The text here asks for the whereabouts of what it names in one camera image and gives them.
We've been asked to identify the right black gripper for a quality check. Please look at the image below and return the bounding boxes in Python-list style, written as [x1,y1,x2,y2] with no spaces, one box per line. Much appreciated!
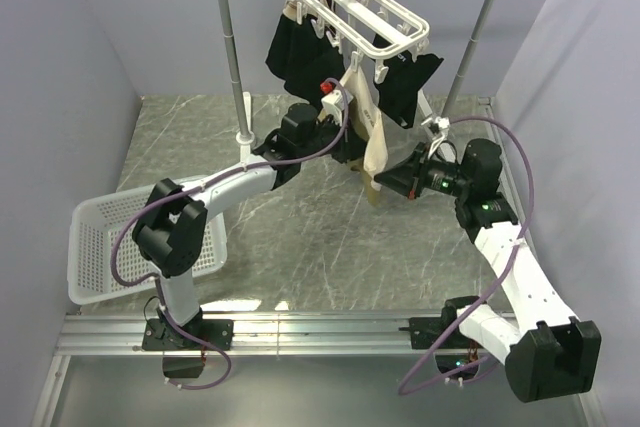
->
[374,142,471,201]

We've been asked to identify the white plastic laundry basket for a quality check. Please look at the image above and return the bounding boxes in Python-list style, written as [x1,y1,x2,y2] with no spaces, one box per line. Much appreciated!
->
[67,184,227,305]

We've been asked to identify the aluminium mounting rail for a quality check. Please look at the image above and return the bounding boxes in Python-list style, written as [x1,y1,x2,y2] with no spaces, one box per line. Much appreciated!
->
[54,311,440,356]

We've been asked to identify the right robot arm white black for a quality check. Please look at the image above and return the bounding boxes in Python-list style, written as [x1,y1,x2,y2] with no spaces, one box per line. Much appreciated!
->
[375,138,602,403]

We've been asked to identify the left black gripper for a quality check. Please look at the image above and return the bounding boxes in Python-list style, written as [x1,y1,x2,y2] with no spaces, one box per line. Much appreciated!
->
[299,113,375,164]

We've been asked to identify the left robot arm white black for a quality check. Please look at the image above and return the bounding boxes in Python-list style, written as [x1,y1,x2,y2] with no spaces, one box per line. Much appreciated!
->
[132,103,366,349]

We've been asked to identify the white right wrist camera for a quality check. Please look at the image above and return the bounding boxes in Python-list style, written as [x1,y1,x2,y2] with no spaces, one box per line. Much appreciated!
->
[421,115,451,159]

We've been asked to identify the black hanging garments left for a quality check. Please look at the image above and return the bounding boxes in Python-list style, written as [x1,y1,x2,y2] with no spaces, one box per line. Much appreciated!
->
[265,2,346,112]

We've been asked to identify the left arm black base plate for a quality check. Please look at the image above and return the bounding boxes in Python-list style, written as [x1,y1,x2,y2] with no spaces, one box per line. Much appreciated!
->
[141,318,234,352]

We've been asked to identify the black hanging garment right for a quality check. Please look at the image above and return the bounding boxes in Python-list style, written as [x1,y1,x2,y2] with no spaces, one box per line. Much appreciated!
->
[374,50,444,129]

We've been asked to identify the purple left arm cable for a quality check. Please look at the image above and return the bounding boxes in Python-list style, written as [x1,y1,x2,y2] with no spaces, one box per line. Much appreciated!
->
[109,77,351,391]

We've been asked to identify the tan underwear with cream waistband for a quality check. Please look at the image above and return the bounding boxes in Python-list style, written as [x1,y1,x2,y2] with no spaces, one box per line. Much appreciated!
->
[340,67,389,207]

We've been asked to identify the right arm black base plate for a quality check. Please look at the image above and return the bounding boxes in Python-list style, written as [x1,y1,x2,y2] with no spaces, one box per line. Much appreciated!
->
[399,317,472,350]

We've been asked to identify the white clip hanger frame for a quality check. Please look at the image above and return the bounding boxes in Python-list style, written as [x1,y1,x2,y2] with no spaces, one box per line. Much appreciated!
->
[292,0,430,84]

